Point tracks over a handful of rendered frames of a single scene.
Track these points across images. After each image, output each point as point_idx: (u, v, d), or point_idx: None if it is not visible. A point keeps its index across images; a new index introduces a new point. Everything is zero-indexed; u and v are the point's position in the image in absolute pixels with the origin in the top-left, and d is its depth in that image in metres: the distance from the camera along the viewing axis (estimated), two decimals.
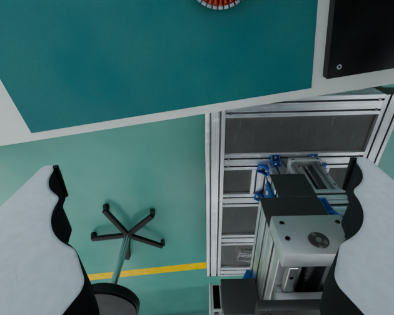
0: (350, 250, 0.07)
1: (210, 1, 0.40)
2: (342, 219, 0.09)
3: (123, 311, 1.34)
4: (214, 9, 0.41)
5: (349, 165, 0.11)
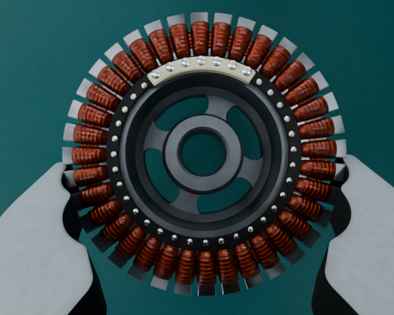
0: (339, 247, 0.07)
1: (123, 249, 0.09)
2: (331, 216, 0.09)
3: None
4: (135, 277, 0.10)
5: (336, 163, 0.11)
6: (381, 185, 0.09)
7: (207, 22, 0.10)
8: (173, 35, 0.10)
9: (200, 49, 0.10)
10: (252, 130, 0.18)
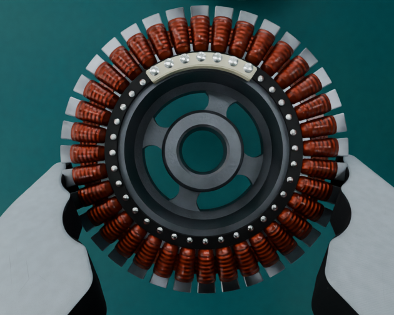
0: (339, 247, 0.07)
1: (123, 247, 0.09)
2: (331, 216, 0.09)
3: None
4: (135, 275, 0.10)
5: None
6: (382, 185, 0.09)
7: (207, 15, 0.10)
8: (172, 29, 0.09)
9: (200, 45, 0.09)
10: (249, 136, 0.20)
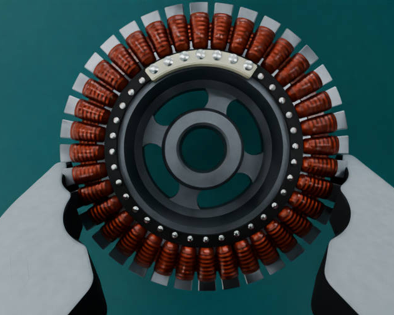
0: (339, 247, 0.07)
1: (124, 246, 0.09)
2: (330, 216, 0.09)
3: None
4: (136, 273, 0.10)
5: None
6: (381, 185, 0.09)
7: (207, 12, 0.10)
8: (171, 27, 0.09)
9: (199, 42, 0.09)
10: None
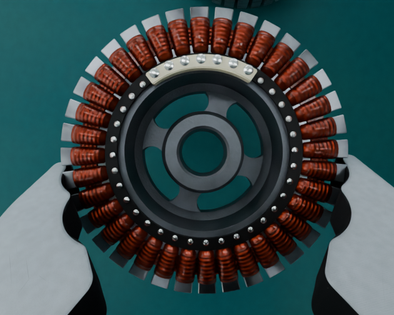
0: (339, 247, 0.07)
1: (124, 249, 0.10)
2: (331, 216, 0.09)
3: None
4: (136, 275, 0.10)
5: (336, 163, 0.11)
6: (382, 185, 0.09)
7: (207, 17, 0.10)
8: (172, 31, 0.09)
9: (200, 47, 0.09)
10: (249, 145, 0.20)
